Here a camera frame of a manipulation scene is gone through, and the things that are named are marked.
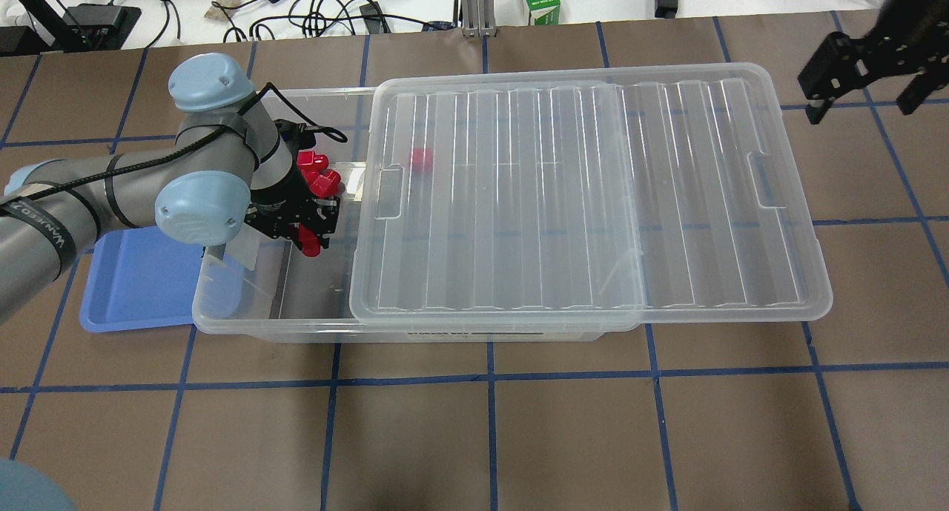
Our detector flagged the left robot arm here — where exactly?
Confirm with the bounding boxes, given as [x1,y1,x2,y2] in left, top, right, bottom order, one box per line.
[2,53,833,342]

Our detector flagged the clear plastic storage box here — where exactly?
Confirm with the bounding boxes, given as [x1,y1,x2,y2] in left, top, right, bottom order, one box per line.
[194,82,645,343]

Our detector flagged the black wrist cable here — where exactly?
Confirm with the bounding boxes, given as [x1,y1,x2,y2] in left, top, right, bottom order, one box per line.
[0,85,349,208]

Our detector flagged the clear plastic box lid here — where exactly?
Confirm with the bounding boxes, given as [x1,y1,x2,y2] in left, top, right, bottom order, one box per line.
[348,62,833,333]

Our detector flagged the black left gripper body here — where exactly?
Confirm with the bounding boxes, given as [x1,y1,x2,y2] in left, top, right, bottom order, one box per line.
[244,166,341,242]

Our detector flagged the red block under lid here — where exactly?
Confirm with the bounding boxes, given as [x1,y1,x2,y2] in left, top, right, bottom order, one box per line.
[410,148,434,174]

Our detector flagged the black cable bundle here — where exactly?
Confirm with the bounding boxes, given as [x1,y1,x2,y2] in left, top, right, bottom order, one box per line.
[215,0,446,43]

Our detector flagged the aluminium frame post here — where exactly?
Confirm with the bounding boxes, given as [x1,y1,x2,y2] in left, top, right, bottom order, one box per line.
[454,0,497,39]

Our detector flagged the blue plastic tray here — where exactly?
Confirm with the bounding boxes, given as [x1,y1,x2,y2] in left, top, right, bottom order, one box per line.
[80,227,204,333]

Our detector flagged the red block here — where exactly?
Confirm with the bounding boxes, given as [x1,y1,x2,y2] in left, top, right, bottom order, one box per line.
[299,231,322,257]
[296,150,330,174]
[306,169,342,199]
[410,148,434,174]

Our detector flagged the red block in box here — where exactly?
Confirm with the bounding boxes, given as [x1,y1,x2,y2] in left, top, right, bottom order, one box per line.
[296,150,330,174]
[306,169,342,199]

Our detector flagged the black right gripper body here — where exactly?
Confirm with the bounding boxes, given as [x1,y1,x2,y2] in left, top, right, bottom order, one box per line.
[860,0,948,87]

